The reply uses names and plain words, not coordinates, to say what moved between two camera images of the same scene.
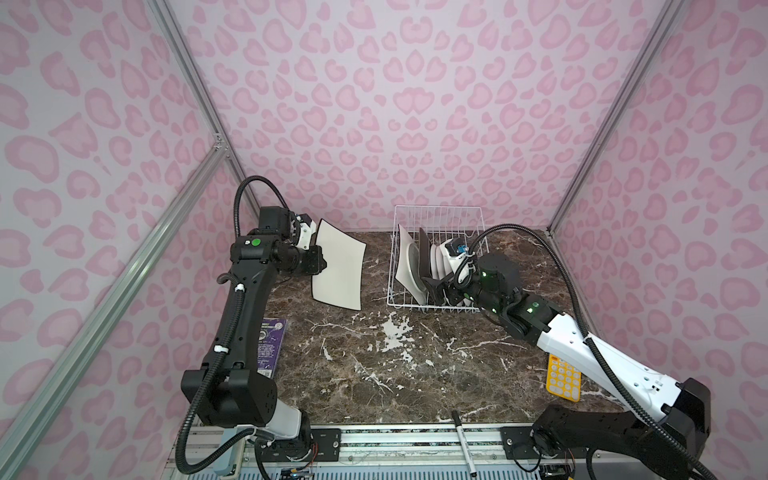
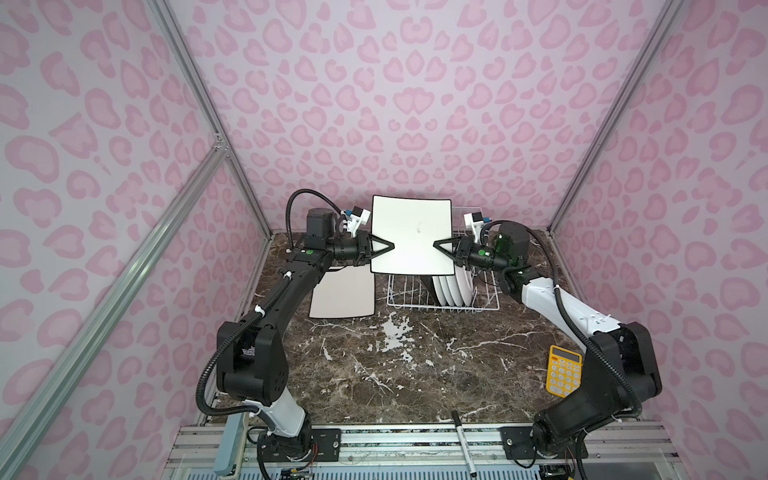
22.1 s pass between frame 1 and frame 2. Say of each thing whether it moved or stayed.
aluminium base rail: stayed
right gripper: moved
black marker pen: stayed
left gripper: moved
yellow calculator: stayed
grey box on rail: stayed
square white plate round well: moved
